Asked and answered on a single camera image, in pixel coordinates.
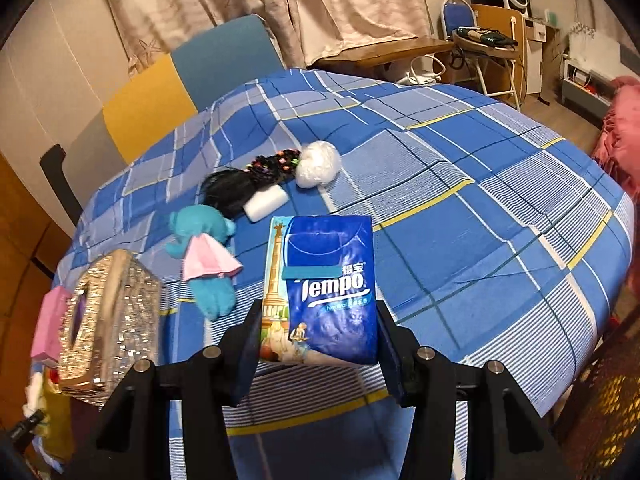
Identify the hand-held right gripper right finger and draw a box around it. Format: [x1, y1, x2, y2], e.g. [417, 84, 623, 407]
[375, 300, 563, 480]

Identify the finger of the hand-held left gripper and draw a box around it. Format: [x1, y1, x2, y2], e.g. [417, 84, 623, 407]
[7, 409, 47, 443]

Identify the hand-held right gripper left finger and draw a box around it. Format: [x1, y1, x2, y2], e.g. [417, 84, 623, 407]
[75, 299, 265, 480]

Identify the blue tissue pack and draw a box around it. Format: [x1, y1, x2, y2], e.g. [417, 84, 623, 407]
[259, 215, 378, 366]

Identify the teal plush toy pink skirt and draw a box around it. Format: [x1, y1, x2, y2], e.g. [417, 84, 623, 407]
[166, 204, 245, 322]

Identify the white cloth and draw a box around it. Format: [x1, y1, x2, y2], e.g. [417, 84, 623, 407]
[243, 186, 290, 222]

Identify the black hairpiece with beaded clip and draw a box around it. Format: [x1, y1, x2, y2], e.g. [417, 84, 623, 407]
[202, 146, 303, 221]

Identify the white plastic bag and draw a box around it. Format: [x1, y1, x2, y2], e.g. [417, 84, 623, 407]
[295, 141, 342, 189]

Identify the purple cardboard box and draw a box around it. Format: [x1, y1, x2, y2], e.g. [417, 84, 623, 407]
[31, 287, 73, 367]

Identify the silver ornate tissue box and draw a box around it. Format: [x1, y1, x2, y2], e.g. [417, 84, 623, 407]
[57, 250, 163, 393]

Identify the blue plaid tablecloth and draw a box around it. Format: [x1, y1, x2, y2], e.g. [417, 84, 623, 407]
[55, 69, 636, 480]

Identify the wooden wardrobe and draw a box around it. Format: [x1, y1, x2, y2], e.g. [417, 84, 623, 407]
[0, 155, 76, 311]

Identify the orange mesh chair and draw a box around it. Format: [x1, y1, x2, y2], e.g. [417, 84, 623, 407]
[550, 310, 640, 480]

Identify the wooden side table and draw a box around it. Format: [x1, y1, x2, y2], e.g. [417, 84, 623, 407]
[315, 37, 456, 83]

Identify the pink fuzzy cloth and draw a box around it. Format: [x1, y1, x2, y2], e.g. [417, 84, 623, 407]
[590, 75, 640, 181]

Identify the white cabinet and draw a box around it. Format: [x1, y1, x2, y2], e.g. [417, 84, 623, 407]
[522, 10, 563, 98]

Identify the grey low cabinet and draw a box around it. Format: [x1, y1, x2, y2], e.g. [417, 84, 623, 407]
[560, 35, 626, 121]

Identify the green black power tool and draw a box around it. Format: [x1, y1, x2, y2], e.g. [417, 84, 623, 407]
[456, 26, 520, 50]

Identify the blue folding chair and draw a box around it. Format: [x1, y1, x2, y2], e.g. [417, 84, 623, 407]
[440, 0, 523, 111]

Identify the beige ship print curtain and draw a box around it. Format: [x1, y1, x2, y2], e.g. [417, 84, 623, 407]
[95, 0, 441, 78]

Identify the wooden board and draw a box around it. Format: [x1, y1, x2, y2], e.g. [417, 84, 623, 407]
[470, 4, 528, 96]

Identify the white coiled cable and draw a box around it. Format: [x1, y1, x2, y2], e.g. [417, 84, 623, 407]
[409, 54, 447, 86]

